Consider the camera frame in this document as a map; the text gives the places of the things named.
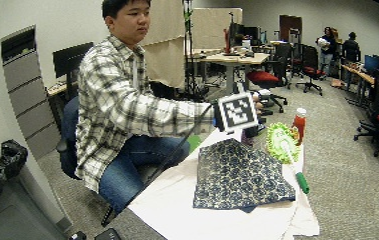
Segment white cube of black markers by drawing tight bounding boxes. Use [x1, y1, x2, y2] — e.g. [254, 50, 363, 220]
[216, 92, 261, 134]

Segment red seat office chair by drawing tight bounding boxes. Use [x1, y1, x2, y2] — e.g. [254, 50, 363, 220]
[245, 42, 293, 115]
[294, 44, 326, 97]

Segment green object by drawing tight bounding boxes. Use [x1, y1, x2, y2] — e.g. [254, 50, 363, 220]
[185, 134, 204, 155]

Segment red sauce bottle white cap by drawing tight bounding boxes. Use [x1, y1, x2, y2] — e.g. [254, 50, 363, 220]
[290, 107, 309, 147]

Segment green fluffy duster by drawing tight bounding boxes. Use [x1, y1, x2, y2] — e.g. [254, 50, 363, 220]
[265, 121, 311, 195]

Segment light wooden desk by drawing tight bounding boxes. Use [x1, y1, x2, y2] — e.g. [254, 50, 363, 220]
[192, 50, 272, 97]

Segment blue patterned cloth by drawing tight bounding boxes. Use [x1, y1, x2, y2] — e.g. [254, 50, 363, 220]
[192, 137, 297, 214]

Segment black tripod stand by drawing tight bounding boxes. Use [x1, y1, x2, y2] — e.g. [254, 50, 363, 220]
[181, 0, 209, 102]

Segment black monitor on stand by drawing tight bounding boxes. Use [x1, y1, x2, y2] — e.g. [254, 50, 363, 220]
[222, 12, 245, 57]

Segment beige partition panel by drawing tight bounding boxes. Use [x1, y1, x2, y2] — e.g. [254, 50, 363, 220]
[190, 7, 244, 52]
[138, 0, 186, 90]

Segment brown door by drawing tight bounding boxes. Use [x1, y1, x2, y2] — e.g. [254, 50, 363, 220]
[278, 14, 303, 43]

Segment the person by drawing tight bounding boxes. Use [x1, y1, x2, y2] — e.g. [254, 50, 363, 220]
[60, 0, 264, 215]

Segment long wooden desk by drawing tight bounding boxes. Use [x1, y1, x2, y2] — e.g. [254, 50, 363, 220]
[339, 62, 379, 115]

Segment black office chair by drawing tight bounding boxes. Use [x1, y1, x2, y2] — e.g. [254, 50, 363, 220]
[353, 69, 379, 158]

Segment blue lit monitor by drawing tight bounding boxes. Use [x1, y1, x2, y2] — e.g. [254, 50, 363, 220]
[363, 53, 379, 73]

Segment white tablecloth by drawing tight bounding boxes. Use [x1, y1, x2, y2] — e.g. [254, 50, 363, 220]
[126, 127, 322, 240]

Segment blue office chair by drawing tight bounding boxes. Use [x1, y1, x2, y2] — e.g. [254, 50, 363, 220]
[55, 95, 85, 181]

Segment grey filing cabinet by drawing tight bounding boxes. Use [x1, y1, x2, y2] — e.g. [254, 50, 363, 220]
[0, 24, 63, 160]

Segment black device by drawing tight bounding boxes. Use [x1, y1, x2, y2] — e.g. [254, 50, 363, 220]
[93, 227, 122, 240]
[68, 230, 88, 240]

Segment black bin bag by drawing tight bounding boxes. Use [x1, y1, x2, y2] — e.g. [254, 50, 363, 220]
[0, 138, 31, 213]

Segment grey waste bin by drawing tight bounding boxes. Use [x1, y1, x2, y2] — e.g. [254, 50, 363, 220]
[0, 165, 72, 240]

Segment black cable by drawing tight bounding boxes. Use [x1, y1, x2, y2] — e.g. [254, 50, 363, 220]
[101, 103, 216, 228]

